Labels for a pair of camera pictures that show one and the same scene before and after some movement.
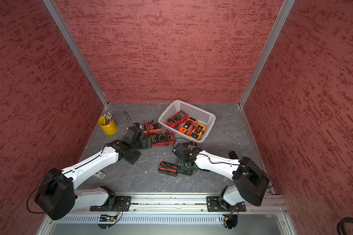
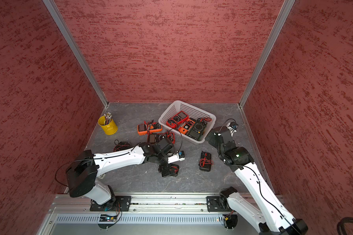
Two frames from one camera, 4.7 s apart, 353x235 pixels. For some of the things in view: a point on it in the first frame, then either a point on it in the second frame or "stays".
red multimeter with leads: (178, 117) stays
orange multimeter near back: (150, 127) stays
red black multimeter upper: (163, 138) stays
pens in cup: (108, 118) stays
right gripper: (181, 160) to (212, 140)
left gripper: (144, 145) to (168, 152)
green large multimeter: (185, 171) to (198, 129)
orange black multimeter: (188, 126) stays
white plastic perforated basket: (204, 118) stays
